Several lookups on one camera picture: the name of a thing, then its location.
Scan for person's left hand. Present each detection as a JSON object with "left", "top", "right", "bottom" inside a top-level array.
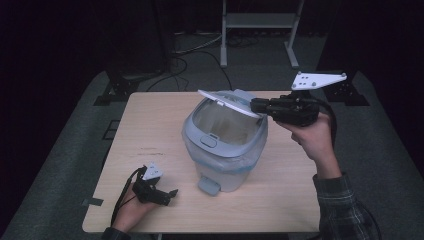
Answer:
[{"left": 111, "top": 191, "right": 158, "bottom": 233}]

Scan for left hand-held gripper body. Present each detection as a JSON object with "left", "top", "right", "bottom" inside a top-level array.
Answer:
[{"left": 131, "top": 162, "right": 168, "bottom": 205}]

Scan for right hand-held gripper cable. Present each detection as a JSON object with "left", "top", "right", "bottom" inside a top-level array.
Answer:
[{"left": 311, "top": 97, "right": 338, "bottom": 148}]

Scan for black stand base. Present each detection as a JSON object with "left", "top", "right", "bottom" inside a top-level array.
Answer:
[
  {"left": 93, "top": 69, "right": 142, "bottom": 107},
  {"left": 322, "top": 70, "right": 370, "bottom": 107}
]

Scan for grey tape strip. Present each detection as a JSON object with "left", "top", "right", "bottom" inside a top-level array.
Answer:
[{"left": 81, "top": 197, "right": 105, "bottom": 207}]

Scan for floor outlet box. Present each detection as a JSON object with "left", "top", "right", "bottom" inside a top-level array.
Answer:
[{"left": 101, "top": 119, "right": 122, "bottom": 141}]

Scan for grey floor cable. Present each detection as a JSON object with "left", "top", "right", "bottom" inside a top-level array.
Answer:
[{"left": 172, "top": 32, "right": 224, "bottom": 56}]

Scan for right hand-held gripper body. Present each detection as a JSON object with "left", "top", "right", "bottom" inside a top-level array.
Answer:
[{"left": 273, "top": 70, "right": 348, "bottom": 127}]

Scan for left hand-held gripper cable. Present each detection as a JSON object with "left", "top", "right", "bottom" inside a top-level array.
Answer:
[{"left": 110, "top": 166, "right": 148, "bottom": 228}]

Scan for grey metal stand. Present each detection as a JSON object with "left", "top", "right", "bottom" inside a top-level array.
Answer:
[{"left": 219, "top": 0, "right": 306, "bottom": 69}]

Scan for person's right hand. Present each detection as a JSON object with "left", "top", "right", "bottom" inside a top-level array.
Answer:
[{"left": 275, "top": 112, "right": 343, "bottom": 180}]

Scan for white pedal trash can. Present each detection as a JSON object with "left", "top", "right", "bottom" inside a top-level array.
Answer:
[{"left": 181, "top": 88, "right": 269, "bottom": 197}]

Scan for black floor cable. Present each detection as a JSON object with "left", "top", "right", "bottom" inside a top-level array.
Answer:
[{"left": 145, "top": 49, "right": 233, "bottom": 93}]

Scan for hand-held gripper cable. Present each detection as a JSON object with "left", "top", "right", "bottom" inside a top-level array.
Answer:
[
  {"left": 110, "top": 166, "right": 148, "bottom": 228},
  {"left": 311, "top": 97, "right": 338, "bottom": 148}
]

